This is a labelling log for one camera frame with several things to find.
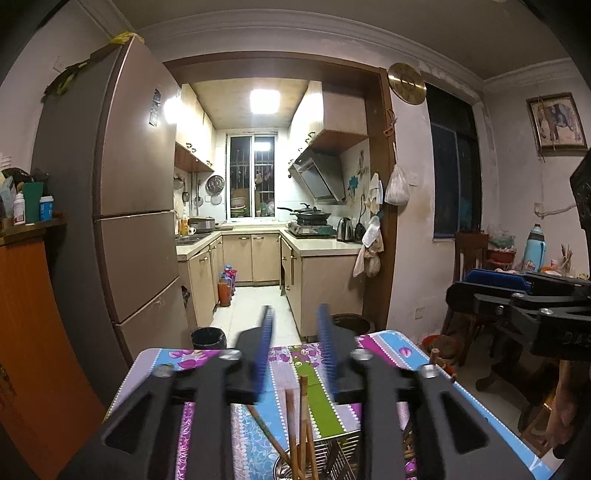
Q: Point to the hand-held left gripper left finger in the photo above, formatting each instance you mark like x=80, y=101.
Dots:
x=265, y=341

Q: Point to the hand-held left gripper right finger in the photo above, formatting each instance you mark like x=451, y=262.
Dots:
x=328, y=341

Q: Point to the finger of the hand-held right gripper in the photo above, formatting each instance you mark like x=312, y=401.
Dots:
x=496, y=280
x=485, y=304

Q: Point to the bunch of wooden chopsticks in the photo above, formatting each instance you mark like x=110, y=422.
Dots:
x=302, y=415

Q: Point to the perforated metal utensil holder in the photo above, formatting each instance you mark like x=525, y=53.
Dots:
x=337, y=454

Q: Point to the person's right hand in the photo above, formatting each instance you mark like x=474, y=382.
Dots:
x=568, y=406

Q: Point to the red bowl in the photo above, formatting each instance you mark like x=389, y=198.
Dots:
x=501, y=256

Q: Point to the dark wooden chair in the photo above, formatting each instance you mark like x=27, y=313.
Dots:
x=461, y=258

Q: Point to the clear plastic bag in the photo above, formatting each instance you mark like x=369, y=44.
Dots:
x=501, y=236

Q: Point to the blue water bottle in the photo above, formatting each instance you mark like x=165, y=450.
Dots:
x=534, y=251

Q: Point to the red plastic basin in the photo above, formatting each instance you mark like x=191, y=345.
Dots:
x=445, y=344

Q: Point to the beige kitchen base cabinets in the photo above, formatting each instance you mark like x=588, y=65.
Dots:
x=323, y=286

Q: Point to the black trash bin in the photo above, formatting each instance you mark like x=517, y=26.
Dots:
x=208, y=338

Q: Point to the floral striped tablecloth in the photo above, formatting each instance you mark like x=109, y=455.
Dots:
x=388, y=344

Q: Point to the jar of sticks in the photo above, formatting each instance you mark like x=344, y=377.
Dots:
x=566, y=263

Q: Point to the white hanging cloth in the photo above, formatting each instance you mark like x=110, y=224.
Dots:
x=369, y=247

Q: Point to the gas stove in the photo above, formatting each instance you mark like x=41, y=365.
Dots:
x=311, y=230

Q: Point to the steel electric kettle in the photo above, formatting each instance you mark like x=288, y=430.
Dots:
x=345, y=230

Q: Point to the dark room window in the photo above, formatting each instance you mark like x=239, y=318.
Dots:
x=455, y=175

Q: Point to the black kettle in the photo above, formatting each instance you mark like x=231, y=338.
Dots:
x=360, y=233

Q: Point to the steel kitchen sink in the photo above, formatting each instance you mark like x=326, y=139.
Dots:
x=190, y=240

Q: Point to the black wok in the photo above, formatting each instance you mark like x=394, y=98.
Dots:
x=311, y=214

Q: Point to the white hanging plastic bag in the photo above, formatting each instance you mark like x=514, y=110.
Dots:
x=397, y=189

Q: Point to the yellow oil bottle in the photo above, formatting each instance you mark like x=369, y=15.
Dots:
x=184, y=226

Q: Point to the white hanging towel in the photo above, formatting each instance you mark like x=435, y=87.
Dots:
x=373, y=194

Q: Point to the hanging metal colander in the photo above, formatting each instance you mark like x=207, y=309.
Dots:
x=215, y=187

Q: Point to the steel range hood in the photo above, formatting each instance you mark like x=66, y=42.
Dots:
x=318, y=177

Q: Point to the barred kitchen window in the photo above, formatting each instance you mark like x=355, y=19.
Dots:
x=251, y=175

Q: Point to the framed elephant picture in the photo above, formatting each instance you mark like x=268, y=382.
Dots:
x=556, y=122

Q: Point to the brown refrigerator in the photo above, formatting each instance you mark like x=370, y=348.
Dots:
x=134, y=184

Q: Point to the beige cabinet above hood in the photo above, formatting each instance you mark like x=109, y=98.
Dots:
x=332, y=115

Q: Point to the orange wooden cabinet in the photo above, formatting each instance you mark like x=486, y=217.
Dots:
x=27, y=323

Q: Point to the square kitchen ceiling light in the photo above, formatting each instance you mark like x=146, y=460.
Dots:
x=264, y=101

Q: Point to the blue and white cup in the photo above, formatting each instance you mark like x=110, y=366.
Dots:
x=46, y=210

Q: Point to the green box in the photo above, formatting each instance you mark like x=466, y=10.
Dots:
x=33, y=203

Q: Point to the white pill bottle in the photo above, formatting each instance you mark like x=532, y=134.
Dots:
x=19, y=210

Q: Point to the dark bag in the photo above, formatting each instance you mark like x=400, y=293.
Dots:
x=18, y=174

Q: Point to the green and yellow cloth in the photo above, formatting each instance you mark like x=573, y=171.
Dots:
x=69, y=76

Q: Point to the blue flower wall decal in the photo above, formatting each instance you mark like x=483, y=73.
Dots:
x=358, y=177

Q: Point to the round brass wall plate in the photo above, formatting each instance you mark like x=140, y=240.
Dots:
x=406, y=83

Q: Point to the beige wall cabinets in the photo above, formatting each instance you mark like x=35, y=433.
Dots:
x=194, y=134

